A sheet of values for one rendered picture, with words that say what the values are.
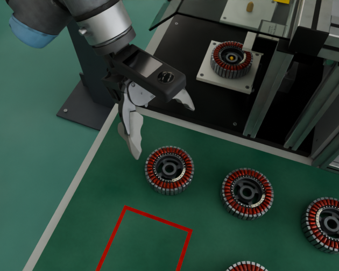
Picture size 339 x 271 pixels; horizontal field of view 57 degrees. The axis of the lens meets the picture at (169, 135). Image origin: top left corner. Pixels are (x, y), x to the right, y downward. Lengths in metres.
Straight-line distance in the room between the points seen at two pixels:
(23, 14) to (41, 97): 1.35
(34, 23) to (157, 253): 0.49
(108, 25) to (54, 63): 1.63
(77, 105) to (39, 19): 1.24
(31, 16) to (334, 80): 0.53
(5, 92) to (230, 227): 1.63
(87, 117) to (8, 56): 0.73
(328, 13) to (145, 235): 0.53
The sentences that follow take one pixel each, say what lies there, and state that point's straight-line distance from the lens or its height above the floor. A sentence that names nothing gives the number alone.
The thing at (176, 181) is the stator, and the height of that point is 0.79.
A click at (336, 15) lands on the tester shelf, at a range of 0.56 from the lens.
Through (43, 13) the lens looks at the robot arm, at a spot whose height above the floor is 1.08.
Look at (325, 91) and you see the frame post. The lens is 0.63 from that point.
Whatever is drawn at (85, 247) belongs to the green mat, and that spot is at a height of 0.75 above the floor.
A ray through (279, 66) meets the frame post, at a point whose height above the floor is 1.01.
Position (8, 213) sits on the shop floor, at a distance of 1.66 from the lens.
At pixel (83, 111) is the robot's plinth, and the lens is 1.78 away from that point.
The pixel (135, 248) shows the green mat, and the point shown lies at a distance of 0.69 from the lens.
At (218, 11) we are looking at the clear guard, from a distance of 0.60.
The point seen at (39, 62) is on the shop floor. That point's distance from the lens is 2.13.
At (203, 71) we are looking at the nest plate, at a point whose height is 0.78.
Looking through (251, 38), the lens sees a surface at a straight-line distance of 0.84.
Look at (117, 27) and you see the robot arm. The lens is 0.48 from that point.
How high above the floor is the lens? 1.43
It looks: 60 degrees down
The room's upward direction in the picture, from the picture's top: straight up
